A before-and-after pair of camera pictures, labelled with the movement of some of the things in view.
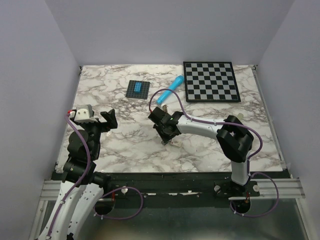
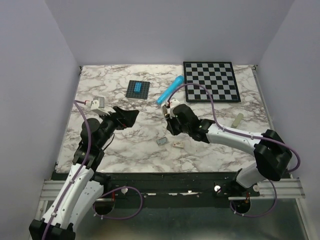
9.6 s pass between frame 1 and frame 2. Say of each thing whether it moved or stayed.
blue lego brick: stayed
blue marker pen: stayed
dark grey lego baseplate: stayed
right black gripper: moved
